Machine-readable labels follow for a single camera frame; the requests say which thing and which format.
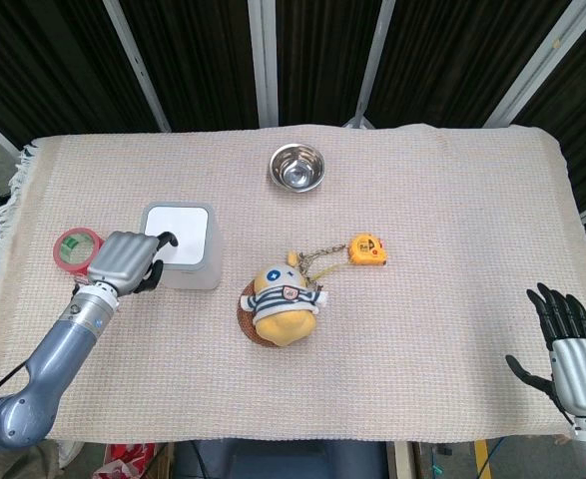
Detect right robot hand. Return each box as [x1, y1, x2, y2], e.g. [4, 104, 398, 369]
[505, 282, 586, 421]

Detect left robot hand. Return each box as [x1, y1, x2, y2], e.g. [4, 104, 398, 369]
[86, 231, 179, 295]

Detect white lidded bin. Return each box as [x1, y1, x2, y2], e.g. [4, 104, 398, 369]
[139, 202, 223, 291]

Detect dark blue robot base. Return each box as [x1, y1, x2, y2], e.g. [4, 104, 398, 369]
[175, 439, 389, 479]

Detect red tape roll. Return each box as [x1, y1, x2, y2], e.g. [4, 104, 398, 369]
[52, 227, 107, 276]

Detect brown woven coaster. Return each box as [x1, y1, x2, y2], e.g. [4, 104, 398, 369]
[236, 279, 280, 346]

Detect yellow plush toy striped shirt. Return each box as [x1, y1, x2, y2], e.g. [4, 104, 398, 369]
[239, 251, 329, 348]

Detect beige woven tablecloth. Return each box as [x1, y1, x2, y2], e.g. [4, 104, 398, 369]
[0, 122, 586, 444]

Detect red white plastic bag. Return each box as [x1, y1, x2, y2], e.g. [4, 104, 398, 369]
[91, 442, 158, 479]

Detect stainless steel bowl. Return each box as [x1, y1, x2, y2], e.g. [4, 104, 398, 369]
[268, 143, 326, 193]

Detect yellow tape measure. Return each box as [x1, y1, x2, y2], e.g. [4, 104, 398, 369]
[347, 233, 388, 266]

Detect metal keychain chain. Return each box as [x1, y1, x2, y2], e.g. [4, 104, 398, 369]
[297, 242, 351, 290]

